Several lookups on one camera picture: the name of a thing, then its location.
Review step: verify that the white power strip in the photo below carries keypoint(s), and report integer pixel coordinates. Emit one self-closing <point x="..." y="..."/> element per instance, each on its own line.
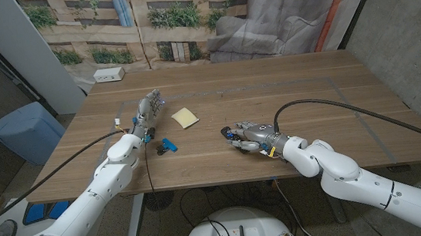
<point x="108" y="74"/>

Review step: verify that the white table leg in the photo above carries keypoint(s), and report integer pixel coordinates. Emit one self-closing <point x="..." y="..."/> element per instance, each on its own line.
<point x="135" y="218"/>
<point x="335" y="206"/>

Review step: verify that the blue black binder clip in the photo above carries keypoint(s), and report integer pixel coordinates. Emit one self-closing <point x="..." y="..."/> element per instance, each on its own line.
<point x="168" y="145"/>

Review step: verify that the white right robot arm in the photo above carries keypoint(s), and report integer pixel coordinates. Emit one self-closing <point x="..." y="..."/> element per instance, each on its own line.
<point x="339" y="167"/>

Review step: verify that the printed fabric backdrop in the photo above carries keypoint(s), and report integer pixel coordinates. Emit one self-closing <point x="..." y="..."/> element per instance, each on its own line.
<point x="185" y="19"/>

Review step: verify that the light blue plastic bin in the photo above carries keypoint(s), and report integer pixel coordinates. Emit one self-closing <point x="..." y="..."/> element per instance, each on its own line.
<point x="26" y="132"/>

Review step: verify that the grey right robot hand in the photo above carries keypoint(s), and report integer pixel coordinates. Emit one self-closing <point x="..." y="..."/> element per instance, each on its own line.
<point x="260" y="133"/>

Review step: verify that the black TV remote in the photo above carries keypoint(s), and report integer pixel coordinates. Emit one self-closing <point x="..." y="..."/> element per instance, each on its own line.
<point x="225" y="131"/>

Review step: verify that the white pillar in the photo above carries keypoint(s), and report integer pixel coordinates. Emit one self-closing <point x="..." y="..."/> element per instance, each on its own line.
<point x="34" y="53"/>

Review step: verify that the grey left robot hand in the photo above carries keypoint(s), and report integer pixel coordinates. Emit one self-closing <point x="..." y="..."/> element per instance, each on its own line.
<point x="146" y="112"/>

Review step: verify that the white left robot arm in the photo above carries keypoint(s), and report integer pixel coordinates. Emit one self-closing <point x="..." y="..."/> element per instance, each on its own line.
<point x="115" y="173"/>

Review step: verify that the yellow sponge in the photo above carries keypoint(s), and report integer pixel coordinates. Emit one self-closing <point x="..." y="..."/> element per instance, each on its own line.
<point x="185" y="117"/>

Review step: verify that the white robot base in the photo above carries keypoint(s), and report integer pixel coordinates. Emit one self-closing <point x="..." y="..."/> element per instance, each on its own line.
<point x="236" y="228"/>

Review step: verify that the white and blue floor machine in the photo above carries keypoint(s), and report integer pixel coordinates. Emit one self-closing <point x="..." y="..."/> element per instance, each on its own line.
<point x="15" y="220"/>

